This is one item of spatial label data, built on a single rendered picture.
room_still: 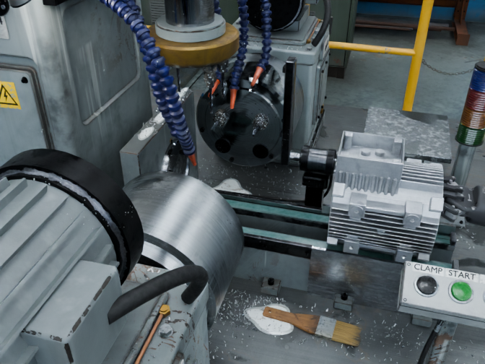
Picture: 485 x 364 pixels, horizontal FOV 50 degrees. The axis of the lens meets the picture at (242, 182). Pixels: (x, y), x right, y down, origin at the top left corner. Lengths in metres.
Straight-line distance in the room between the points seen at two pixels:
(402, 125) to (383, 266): 0.64
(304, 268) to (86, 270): 0.71
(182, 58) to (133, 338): 0.51
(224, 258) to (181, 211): 0.10
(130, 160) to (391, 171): 0.49
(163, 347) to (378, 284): 0.61
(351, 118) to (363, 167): 0.91
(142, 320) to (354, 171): 0.53
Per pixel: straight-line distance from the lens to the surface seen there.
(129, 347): 0.61
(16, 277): 0.48
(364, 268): 1.10
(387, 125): 1.62
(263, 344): 1.08
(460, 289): 0.86
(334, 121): 1.87
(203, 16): 0.97
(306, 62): 1.44
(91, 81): 1.07
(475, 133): 1.33
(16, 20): 0.96
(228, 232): 0.86
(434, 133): 1.62
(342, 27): 4.16
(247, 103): 1.27
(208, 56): 0.94
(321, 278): 1.14
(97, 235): 0.53
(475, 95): 1.29
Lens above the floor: 1.64
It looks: 34 degrees down
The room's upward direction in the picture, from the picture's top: straight up
